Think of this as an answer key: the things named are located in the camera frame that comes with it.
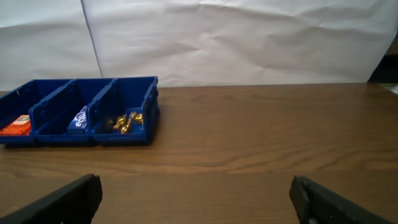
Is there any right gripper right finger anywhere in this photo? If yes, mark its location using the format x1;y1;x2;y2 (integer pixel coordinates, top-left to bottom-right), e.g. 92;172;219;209
289;175;396;224

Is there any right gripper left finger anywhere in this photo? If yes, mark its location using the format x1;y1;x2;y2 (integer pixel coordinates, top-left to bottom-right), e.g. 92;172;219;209
0;173;103;224

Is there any blue candy pack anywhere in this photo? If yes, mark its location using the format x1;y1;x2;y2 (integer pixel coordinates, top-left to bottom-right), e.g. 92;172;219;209
66;105;90;135

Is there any orange candy box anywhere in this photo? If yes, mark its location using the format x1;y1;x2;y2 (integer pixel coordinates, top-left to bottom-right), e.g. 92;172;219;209
0;114;32;137

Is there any gold wrapped candy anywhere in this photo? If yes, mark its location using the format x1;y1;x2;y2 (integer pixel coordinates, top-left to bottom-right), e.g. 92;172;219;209
112;114;127;131
129;111;144;124
120;118;133;134

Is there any blue tray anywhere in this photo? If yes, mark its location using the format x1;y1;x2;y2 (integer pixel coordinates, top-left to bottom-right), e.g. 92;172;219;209
0;76;161;147

